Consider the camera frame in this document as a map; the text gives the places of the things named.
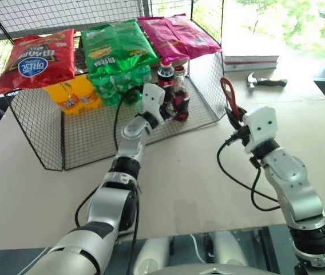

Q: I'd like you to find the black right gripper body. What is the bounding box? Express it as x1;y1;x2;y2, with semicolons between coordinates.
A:
227;124;252;146

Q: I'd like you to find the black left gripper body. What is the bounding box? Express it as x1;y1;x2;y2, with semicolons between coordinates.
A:
159;99;176;123

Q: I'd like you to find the glass cola bottle red cap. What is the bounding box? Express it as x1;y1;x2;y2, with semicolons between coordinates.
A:
172;65;191;123

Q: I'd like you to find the plastic cola bottle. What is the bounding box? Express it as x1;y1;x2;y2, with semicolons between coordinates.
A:
156;60;175;104

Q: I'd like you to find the green soda bottle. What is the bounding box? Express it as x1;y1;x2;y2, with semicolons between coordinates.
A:
121;64;153;104
90;73;125;107

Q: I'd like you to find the orange soda bottle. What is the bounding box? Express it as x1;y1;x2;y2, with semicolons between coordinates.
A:
71;74;103;112
43;80;81;116

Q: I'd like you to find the pink chip bag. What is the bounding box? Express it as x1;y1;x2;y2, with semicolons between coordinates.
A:
136;15;191;66
164;13;223;60

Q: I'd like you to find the green chip bag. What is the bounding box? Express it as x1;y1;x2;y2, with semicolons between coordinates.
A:
111;18;160;71
81;23;120;78

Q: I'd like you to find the silver rounded robot shell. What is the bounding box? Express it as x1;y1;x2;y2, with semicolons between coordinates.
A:
212;230;249;267
133;236;171;273

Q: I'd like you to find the red chip bag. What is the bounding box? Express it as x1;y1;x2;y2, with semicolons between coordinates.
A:
0;27;76;96

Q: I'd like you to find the grey robot torso top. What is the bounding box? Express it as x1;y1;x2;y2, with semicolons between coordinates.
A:
145;263;280;275

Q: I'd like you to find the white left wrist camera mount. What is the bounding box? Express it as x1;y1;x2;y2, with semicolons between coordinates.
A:
141;83;165;115

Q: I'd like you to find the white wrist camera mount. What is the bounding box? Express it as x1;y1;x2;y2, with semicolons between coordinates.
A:
141;83;165;115
242;106;278;155

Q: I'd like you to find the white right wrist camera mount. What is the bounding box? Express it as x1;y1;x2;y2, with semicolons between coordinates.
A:
242;106;278;155

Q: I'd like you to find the black handled claw hammer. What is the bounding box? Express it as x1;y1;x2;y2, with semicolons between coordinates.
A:
245;72;288;92

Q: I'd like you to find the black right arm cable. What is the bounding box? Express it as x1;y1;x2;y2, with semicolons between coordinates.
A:
216;136;282;213

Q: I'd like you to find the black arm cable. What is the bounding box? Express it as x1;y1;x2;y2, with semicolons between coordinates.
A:
216;136;282;213
74;85;145;275

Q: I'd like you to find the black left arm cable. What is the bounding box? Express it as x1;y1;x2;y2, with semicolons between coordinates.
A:
74;85;145;275

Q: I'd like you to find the black wire rack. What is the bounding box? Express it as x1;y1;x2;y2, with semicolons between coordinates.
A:
0;0;228;172

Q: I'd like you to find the thin white cable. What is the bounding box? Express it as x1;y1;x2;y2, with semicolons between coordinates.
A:
189;234;207;264

